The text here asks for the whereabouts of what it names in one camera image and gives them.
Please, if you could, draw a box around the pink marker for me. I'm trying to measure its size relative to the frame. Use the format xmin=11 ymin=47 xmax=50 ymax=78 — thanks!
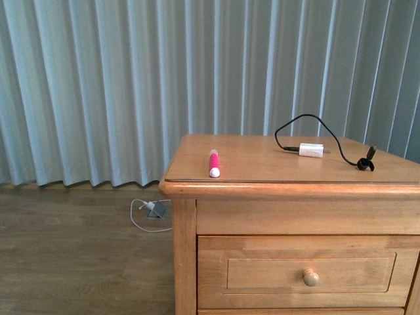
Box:
xmin=209 ymin=149 xmax=221 ymax=178

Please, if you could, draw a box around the wooden drawer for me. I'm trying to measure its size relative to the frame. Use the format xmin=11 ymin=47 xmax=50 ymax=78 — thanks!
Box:
xmin=198 ymin=236 xmax=419 ymax=309

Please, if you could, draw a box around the round wooden drawer knob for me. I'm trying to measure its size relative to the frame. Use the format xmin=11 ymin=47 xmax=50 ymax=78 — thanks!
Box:
xmin=303 ymin=269 xmax=320 ymax=287

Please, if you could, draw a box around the open grey floor socket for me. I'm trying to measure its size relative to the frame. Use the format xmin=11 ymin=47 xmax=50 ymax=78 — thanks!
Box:
xmin=144 ymin=201 xmax=169 ymax=220

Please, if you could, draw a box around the white floor plug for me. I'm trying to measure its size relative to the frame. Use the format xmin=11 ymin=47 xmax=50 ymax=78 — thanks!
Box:
xmin=138 ymin=201 xmax=155 ymax=210

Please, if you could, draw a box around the wooden nightstand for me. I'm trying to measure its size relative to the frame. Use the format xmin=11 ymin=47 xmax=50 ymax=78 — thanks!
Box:
xmin=159 ymin=135 xmax=419 ymax=314

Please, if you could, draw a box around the white charger adapter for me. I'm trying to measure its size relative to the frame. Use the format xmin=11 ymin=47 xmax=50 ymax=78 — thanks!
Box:
xmin=298 ymin=143 xmax=331 ymax=158

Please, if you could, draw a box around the light blue pleated curtain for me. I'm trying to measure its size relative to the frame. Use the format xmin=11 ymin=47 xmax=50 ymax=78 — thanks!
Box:
xmin=1 ymin=1 xmax=419 ymax=186

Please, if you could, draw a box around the white floor cable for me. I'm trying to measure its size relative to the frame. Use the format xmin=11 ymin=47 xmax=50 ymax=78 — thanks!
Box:
xmin=130 ymin=198 xmax=174 ymax=233

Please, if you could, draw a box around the black charger cable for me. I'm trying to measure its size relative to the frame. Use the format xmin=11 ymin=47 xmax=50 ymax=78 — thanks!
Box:
xmin=274 ymin=114 xmax=377 ymax=172

